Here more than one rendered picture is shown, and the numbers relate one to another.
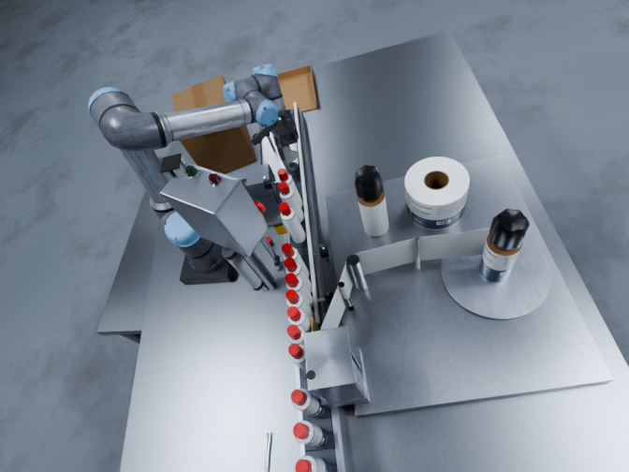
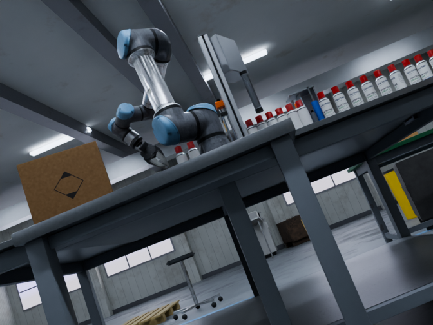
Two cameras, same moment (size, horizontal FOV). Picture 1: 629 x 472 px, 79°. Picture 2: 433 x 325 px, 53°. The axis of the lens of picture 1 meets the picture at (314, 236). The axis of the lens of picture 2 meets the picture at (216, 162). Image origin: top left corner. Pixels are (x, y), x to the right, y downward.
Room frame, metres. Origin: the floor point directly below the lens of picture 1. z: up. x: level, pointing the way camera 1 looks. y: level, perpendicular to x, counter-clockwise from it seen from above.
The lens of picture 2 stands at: (1.42, 2.00, 0.56)
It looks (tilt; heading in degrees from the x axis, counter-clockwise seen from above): 11 degrees up; 253
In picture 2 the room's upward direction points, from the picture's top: 22 degrees counter-clockwise
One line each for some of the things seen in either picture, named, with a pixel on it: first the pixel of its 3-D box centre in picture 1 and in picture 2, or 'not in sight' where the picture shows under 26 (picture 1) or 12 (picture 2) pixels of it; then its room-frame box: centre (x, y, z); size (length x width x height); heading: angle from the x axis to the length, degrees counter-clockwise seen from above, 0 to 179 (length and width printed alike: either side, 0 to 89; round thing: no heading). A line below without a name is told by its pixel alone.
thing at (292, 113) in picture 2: (301, 341); (296, 123); (0.41, 0.16, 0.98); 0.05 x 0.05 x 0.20
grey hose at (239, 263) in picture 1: (243, 269); (251, 91); (0.59, 0.21, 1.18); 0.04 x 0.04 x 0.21
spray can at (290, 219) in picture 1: (292, 223); not in sight; (0.82, 0.05, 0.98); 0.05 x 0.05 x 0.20
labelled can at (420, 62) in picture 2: not in sight; (426, 73); (-0.25, 0.33, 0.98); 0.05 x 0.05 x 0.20
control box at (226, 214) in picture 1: (218, 210); (224, 59); (0.64, 0.18, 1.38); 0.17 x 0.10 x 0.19; 40
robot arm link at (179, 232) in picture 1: (187, 232); (203, 122); (0.92, 0.40, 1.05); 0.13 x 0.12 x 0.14; 16
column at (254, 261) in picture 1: (231, 238); (228, 100); (0.71, 0.23, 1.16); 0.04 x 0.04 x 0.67; 75
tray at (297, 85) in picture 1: (288, 92); not in sight; (1.68, -0.18, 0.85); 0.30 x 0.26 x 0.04; 165
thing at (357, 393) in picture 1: (335, 370); (310, 116); (0.29, 0.09, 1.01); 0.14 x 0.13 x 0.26; 165
